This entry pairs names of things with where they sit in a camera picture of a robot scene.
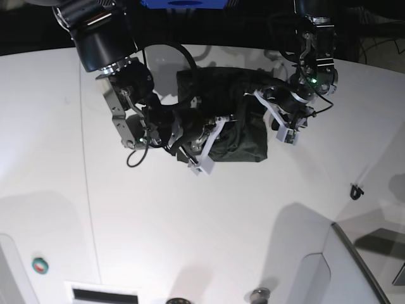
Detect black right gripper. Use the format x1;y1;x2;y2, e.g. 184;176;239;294
148;98;235;176

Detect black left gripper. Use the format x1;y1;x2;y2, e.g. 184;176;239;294
244;84;317;144

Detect dark green t-shirt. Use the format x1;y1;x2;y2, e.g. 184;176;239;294
175;65;285;163

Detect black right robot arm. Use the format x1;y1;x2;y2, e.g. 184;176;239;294
51;1;234;174

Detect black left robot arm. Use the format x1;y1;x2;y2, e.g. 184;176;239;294
252;1;338;145

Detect small black clip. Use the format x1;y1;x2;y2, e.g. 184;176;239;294
349;184;365;201

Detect round metal knob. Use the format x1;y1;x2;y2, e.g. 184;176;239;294
249;288;271;304

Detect green red tape roll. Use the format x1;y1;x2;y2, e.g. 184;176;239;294
32;257;49;274

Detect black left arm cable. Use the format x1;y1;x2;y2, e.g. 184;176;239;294
309;94;335;115

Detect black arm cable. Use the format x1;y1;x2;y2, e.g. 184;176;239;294
126;42;203;168
309;94;335;115

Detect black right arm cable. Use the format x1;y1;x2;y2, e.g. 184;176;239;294
126;42;203;168

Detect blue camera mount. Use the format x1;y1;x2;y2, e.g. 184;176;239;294
140;0;228;10

